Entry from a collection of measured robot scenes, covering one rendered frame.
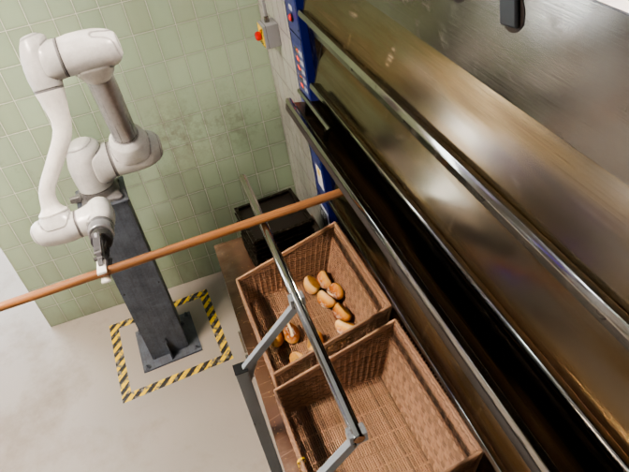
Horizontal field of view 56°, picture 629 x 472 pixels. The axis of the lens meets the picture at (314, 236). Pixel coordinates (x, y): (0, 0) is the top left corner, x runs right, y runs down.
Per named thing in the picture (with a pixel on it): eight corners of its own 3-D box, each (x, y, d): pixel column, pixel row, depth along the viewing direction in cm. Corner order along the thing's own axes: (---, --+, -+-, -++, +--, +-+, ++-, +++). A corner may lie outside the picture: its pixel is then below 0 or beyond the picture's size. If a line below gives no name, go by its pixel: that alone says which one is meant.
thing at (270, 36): (275, 38, 267) (271, 16, 260) (282, 46, 259) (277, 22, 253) (260, 42, 266) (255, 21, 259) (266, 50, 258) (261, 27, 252)
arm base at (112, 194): (70, 194, 268) (65, 184, 265) (118, 178, 273) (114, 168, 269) (73, 215, 255) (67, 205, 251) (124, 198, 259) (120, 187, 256)
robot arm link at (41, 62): (29, 94, 195) (70, 82, 197) (6, 37, 189) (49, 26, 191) (36, 92, 207) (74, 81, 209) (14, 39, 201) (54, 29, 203)
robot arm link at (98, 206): (120, 233, 217) (84, 244, 215) (118, 210, 229) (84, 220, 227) (109, 210, 210) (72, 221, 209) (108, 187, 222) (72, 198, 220)
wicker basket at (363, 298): (343, 266, 268) (336, 218, 250) (400, 355, 225) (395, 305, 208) (241, 302, 259) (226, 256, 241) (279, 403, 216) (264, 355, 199)
